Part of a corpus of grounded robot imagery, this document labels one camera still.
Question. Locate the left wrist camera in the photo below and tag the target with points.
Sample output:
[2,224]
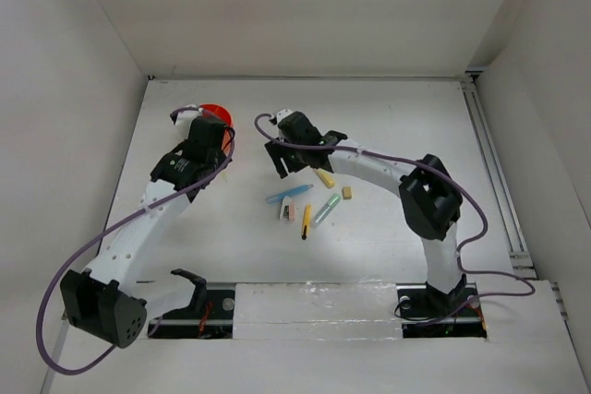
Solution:
[185,115]

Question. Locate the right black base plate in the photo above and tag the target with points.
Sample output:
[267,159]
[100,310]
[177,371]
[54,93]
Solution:
[420,319]

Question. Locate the yellow black-tipped pen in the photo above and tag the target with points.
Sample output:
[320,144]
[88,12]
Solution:
[306,222]

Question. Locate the blue pen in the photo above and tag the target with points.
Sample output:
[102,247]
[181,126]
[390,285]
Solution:
[288,193]

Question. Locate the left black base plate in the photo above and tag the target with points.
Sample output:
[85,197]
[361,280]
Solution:
[210,319]

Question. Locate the green highlighter marker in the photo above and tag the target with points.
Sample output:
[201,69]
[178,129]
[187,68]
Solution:
[326,209]

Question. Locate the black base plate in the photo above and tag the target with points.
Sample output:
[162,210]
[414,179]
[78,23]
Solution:
[420,319]
[210,319]

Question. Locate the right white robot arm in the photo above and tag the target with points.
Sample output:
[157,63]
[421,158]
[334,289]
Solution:
[431,205]

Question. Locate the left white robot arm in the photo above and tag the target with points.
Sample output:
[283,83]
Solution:
[105,299]

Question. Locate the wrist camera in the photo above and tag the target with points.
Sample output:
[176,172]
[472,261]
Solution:
[185,115]
[278,117]

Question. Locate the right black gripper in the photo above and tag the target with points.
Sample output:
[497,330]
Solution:
[279,150]

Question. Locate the tan eraser block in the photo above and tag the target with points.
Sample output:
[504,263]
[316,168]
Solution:
[347,193]

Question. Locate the orange round divided container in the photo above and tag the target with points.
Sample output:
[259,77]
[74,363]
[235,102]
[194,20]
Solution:
[216,110]

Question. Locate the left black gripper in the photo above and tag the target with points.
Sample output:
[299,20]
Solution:
[222,155]

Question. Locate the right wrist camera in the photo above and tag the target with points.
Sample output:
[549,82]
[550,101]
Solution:
[278,117]

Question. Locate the aluminium rail frame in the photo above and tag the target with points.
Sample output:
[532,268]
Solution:
[518,250]

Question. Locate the yellow highlighter marker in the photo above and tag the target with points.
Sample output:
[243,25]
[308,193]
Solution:
[325,178]

